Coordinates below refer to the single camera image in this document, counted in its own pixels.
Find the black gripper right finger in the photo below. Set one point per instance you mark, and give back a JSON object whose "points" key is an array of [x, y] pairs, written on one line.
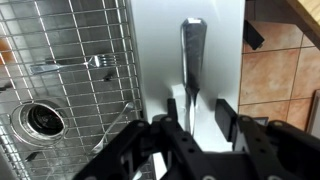
{"points": [[226, 116]]}

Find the small black block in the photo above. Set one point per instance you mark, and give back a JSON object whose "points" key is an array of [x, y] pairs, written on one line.
{"points": [[253, 35]]}

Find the light wooden table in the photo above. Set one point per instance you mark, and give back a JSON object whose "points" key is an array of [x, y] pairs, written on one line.
{"points": [[310, 16]]}

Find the stainless steel sink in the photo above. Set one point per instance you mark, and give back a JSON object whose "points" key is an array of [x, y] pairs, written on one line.
{"points": [[96, 46]]}

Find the round sink drain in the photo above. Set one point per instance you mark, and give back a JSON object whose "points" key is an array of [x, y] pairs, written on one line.
{"points": [[41, 121]]}

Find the big silver spoon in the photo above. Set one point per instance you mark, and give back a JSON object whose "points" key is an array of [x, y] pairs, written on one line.
{"points": [[194, 50]]}

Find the small silver spoon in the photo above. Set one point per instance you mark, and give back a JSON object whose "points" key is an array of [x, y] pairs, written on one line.
{"points": [[115, 125]]}

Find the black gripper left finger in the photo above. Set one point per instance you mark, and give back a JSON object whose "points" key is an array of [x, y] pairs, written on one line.
{"points": [[172, 110]]}

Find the silver fork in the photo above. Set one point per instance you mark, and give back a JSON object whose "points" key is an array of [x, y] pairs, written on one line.
{"points": [[66, 65]]}

